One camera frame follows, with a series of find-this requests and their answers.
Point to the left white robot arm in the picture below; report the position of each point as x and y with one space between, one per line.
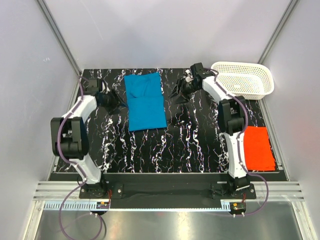
69 139

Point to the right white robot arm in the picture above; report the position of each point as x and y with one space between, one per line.
232 119

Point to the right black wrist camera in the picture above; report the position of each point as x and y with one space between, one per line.
196 73

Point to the blue t shirt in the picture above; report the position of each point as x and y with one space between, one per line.
145 100

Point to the white plastic basket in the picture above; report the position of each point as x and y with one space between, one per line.
251 80

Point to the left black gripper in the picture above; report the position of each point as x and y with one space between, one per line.
117 102

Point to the folded orange t shirt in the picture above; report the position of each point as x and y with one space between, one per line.
257 150

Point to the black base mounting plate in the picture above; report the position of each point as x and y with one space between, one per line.
165 201

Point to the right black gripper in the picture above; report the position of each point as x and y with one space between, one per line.
180 84

